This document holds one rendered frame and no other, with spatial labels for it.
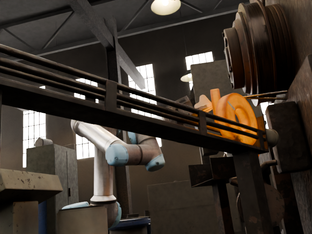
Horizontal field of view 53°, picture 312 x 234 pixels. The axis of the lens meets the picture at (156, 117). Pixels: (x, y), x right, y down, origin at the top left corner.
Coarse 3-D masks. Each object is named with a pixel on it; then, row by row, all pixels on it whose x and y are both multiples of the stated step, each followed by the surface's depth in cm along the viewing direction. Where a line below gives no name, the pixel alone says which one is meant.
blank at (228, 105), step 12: (228, 96) 84; (240, 96) 89; (216, 108) 84; (228, 108) 82; (240, 108) 87; (216, 120) 83; (240, 120) 90; (252, 120) 89; (228, 132) 81; (252, 132) 87; (252, 144) 86
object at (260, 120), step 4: (256, 120) 91; (260, 120) 90; (260, 124) 90; (264, 124) 89; (260, 128) 90; (264, 128) 89; (264, 136) 88; (256, 140) 90; (256, 144) 90; (264, 144) 88; (268, 148) 87
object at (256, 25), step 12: (252, 12) 126; (252, 24) 122; (264, 24) 121; (252, 36) 120; (264, 36) 120; (264, 48) 120; (264, 60) 121; (264, 72) 123; (264, 84) 126; (264, 96) 132
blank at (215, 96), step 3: (210, 90) 115; (213, 90) 114; (216, 90) 113; (210, 93) 113; (213, 93) 112; (216, 93) 111; (219, 93) 111; (213, 96) 111; (216, 96) 110; (219, 96) 110; (213, 99) 110; (216, 99) 110; (219, 99) 110; (213, 102) 110; (216, 102) 109; (213, 105) 109; (216, 105) 109; (213, 108) 109; (213, 111) 109
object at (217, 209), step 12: (192, 168) 193; (204, 168) 196; (216, 168) 170; (228, 168) 172; (192, 180) 191; (204, 180) 194; (216, 180) 175; (228, 180) 183; (216, 192) 176; (216, 204) 176; (228, 204) 175; (228, 216) 172; (228, 228) 170
